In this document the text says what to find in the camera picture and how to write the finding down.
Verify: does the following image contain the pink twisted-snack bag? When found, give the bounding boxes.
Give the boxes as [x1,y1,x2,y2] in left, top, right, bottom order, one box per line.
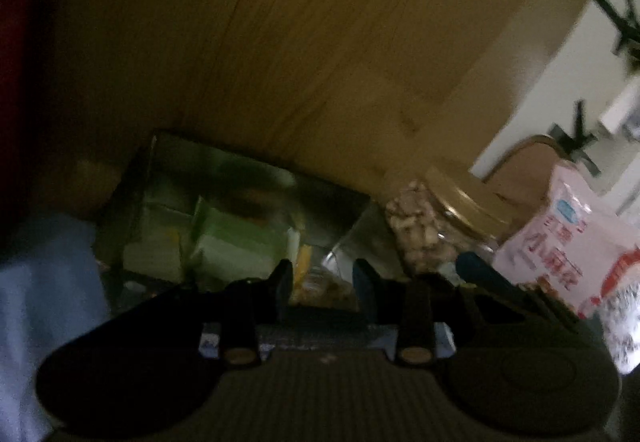
[492,161,639,375]

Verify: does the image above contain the brown wooden chair back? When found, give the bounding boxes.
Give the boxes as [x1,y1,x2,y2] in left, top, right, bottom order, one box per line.
[483,135,568,209]

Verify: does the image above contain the clear seed snack packet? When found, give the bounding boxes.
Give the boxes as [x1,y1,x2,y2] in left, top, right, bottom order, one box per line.
[288,244,358,311]

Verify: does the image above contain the black cardboard storage box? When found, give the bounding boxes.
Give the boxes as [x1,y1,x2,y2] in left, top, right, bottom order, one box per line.
[111,132,402,309]

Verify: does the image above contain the green snack packet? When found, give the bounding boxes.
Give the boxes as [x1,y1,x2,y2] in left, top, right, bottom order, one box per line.
[121,193,302,285]

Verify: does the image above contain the clear nut jar gold lid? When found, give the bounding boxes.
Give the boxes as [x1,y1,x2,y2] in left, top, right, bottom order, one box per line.
[385,159,515,275]

